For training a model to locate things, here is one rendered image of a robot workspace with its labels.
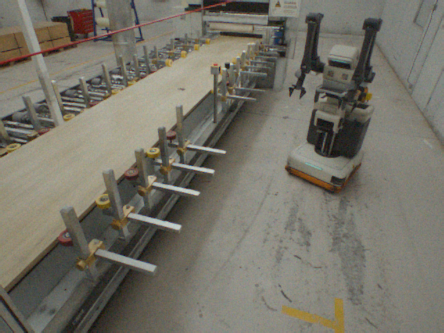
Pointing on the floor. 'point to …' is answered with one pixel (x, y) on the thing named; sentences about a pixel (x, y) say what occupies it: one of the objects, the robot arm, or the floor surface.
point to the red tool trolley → (82, 22)
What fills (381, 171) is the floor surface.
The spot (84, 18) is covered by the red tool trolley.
